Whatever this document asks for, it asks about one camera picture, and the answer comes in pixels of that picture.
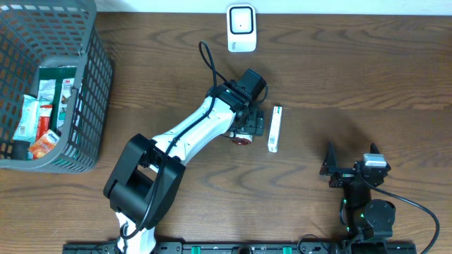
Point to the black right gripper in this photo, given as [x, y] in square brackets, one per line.
[344, 175]

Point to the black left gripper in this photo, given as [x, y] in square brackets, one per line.
[260, 128]

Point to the green lid jar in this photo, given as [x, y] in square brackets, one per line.
[241, 139]

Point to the white slim box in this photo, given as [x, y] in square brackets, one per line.
[274, 132]

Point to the orange tissue pack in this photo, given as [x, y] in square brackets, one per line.
[44, 145]

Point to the red stick sachet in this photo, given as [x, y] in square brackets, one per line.
[44, 120]

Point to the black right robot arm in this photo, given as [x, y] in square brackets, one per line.
[366, 218]

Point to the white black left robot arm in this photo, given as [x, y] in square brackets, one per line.
[145, 180]

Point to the green white gloves package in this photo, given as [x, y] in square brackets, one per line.
[55, 85]

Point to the mint wet wipes pack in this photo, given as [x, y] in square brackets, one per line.
[27, 127]

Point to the grey plastic mesh basket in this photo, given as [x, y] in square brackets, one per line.
[36, 34]

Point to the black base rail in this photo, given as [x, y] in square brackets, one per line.
[249, 248]

